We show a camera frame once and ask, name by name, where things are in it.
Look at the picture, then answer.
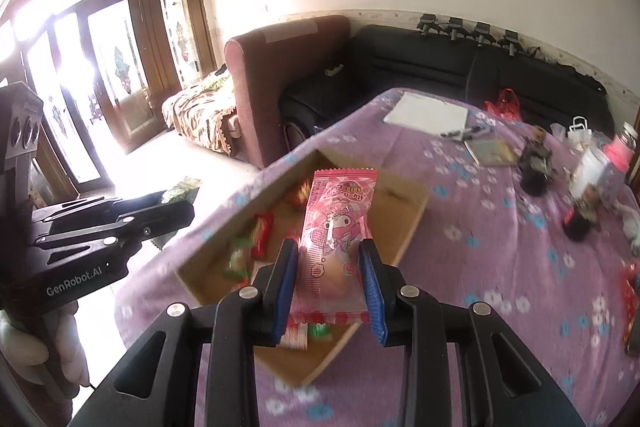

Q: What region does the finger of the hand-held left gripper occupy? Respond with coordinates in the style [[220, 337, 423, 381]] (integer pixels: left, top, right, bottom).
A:
[[31, 190, 170, 225], [34, 199, 196, 266]]

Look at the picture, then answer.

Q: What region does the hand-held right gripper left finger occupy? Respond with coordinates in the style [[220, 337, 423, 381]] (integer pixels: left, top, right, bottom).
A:
[[82, 238, 300, 427]]

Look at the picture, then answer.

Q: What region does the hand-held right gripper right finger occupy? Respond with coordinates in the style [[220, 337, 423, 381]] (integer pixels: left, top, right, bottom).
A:
[[357, 238, 586, 427]]

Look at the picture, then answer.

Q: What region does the green white candy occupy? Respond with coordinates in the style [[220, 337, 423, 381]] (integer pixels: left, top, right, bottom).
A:
[[222, 234, 253, 283]]

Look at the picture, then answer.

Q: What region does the pink cartoon snack packet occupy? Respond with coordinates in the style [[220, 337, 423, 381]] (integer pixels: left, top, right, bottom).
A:
[[289, 167, 378, 325]]

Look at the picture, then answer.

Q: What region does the cardboard box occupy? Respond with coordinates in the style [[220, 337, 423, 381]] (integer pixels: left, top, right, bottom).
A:
[[175, 148, 431, 389]]

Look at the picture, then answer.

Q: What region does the person's left hand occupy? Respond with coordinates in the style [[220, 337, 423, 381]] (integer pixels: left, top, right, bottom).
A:
[[0, 301, 92, 403]]

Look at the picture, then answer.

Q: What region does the green packet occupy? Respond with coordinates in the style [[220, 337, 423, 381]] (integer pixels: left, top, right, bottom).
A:
[[150, 177, 203, 248]]

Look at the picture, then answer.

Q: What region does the patterned blanket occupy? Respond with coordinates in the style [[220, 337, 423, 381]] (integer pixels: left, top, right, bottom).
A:
[[161, 74, 238, 158]]

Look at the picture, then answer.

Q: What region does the purple floral tablecloth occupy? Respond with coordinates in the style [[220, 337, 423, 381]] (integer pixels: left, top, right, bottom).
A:
[[114, 87, 640, 427]]

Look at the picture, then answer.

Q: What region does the wooden glass door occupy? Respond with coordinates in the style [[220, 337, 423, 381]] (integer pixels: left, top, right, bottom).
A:
[[0, 0, 203, 198]]

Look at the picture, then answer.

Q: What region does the brown armchair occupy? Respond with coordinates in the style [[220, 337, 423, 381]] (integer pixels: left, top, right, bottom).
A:
[[222, 14, 352, 170]]

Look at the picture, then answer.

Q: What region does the black pen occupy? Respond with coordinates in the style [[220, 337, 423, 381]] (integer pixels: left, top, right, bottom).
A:
[[441, 125, 488, 142]]

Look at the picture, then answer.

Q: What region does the thin booklet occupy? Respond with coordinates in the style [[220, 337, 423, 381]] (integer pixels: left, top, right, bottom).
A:
[[465, 139, 518, 166]]

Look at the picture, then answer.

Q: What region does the white paper pad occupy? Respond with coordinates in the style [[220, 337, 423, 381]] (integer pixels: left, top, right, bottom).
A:
[[384, 92, 470, 135]]

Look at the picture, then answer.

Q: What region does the black cup with red label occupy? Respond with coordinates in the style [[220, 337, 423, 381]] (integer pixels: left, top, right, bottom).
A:
[[561, 186, 607, 244]]

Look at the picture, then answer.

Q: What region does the black sofa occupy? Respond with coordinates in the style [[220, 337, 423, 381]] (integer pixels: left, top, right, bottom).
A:
[[277, 24, 616, 140]]

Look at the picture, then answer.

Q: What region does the red plastic bag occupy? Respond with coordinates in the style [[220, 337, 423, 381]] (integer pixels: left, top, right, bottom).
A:
[[486, 88, 521, 122]]

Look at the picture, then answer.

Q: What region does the clear jar with pink lid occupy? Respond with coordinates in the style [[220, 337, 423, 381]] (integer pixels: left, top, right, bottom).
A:
[[569, 122, 635, 200]]

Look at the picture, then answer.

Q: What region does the crinkled red packet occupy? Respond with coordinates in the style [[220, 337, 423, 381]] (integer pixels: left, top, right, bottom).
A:
[[620, 264, 640, 343]]

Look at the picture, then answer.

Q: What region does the small white bag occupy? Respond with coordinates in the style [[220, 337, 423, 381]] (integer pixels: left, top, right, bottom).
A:
[[567, 117, 593, 142]]

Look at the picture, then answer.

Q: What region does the grey cloth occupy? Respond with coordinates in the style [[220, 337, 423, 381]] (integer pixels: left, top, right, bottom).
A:
[[612, 199, 640, 255]]

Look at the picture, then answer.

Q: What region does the black clamp device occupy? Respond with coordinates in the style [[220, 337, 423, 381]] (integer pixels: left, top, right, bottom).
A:
[[417, 13, 443, 38], [500, 28, 523, 58], [444, 17, 468, 42], [471, 21, 497, 48]]

